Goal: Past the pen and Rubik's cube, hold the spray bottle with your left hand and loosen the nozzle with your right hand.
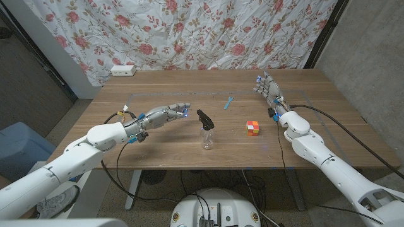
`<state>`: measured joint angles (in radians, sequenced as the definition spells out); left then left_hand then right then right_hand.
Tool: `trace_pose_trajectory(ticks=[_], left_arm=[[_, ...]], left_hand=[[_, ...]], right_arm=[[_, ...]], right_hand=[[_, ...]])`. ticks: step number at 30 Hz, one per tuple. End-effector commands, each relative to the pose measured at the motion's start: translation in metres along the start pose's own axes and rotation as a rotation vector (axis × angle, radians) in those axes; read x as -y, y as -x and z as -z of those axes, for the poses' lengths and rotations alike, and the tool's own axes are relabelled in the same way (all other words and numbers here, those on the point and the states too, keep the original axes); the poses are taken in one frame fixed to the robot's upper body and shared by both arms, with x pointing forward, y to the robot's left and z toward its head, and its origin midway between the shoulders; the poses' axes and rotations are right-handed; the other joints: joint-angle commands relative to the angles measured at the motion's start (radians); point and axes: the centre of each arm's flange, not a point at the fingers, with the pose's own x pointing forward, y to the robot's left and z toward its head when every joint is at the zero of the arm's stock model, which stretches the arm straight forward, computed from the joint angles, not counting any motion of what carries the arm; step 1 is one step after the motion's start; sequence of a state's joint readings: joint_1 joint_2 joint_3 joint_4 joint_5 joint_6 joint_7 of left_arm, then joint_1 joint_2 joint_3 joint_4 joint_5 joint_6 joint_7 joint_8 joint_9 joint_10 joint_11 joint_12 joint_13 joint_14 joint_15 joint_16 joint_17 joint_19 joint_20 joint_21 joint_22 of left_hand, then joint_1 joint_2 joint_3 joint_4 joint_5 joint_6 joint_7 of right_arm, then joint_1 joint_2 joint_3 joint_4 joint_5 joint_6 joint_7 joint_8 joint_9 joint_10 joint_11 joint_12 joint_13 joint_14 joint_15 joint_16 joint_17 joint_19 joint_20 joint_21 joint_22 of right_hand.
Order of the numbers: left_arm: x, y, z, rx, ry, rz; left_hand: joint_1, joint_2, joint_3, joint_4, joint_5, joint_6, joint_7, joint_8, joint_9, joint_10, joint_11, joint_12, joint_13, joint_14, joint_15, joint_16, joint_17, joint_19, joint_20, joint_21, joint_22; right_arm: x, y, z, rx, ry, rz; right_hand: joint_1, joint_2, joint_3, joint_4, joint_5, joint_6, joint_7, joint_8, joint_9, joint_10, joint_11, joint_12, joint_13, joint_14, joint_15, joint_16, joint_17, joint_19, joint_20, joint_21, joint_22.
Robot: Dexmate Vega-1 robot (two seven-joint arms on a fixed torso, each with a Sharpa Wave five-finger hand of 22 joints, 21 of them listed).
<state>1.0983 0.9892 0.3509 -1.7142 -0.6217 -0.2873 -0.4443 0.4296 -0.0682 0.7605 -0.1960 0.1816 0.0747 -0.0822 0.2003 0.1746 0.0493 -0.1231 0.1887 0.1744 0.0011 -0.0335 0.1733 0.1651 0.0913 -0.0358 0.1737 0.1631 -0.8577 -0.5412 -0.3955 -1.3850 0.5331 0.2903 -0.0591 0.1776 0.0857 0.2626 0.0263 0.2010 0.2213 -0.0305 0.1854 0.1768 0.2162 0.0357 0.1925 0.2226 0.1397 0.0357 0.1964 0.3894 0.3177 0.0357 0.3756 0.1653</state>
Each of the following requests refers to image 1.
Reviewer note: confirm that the round black floor fan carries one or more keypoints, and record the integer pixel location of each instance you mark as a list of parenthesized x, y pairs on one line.
[(153, 177)]

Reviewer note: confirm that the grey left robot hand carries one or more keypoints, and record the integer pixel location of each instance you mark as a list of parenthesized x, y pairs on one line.
[(154, 119)]

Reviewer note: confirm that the white power strip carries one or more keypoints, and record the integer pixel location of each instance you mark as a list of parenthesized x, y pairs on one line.
[(123, 70)]

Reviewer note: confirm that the black backdrop frame pole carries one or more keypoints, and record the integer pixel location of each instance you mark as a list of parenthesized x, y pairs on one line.
[(41, 60), (325, 34)]

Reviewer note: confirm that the blue storage bin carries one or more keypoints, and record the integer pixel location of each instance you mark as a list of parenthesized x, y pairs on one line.
[(22, 148)]

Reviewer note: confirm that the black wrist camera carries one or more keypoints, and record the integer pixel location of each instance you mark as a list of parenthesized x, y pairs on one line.
[(142, 136), (271, 112)]

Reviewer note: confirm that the floral backdrop cloth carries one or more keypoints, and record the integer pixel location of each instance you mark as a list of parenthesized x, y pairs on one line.
[(189, 31)]

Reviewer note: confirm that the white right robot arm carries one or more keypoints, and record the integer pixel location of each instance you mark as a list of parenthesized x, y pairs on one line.
[(331, 167)]

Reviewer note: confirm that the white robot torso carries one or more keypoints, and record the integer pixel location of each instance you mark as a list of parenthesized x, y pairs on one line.
[(217, 205)]

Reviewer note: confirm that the white table leg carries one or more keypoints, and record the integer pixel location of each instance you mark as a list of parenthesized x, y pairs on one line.
[(134, 189)]

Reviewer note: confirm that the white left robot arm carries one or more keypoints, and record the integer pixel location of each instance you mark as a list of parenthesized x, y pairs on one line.
[(63, 164)]

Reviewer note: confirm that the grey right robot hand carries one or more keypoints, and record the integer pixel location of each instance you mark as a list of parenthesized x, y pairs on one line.
[(272, 91)]

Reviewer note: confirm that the blue fork-like object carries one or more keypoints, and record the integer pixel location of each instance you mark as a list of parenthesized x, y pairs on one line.
[(228, 103)]

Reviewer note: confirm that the white low platform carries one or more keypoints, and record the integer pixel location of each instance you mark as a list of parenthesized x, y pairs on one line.
[(94, 192)]

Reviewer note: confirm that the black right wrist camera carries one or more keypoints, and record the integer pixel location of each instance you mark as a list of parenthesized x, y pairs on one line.
[(271, 112)]

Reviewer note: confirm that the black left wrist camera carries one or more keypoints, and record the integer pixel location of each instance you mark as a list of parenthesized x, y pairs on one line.
[(142, 136)]

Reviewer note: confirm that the clear spray bottle black nozzle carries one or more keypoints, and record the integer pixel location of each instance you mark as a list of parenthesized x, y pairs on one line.
[(207, 138)]

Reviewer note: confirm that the blue tablet black frame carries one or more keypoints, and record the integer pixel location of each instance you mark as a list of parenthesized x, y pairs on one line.
[(75, 178)]

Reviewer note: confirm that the grey sneaker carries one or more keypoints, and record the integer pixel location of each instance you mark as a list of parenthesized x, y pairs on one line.
[(57, 203)]

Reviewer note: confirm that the grey table leg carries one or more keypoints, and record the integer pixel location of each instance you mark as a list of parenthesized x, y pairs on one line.
[(295, 189)]

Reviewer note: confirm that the multicolour Rubik's cube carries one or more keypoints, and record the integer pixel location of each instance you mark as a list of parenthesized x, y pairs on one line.
[(252, 128)]

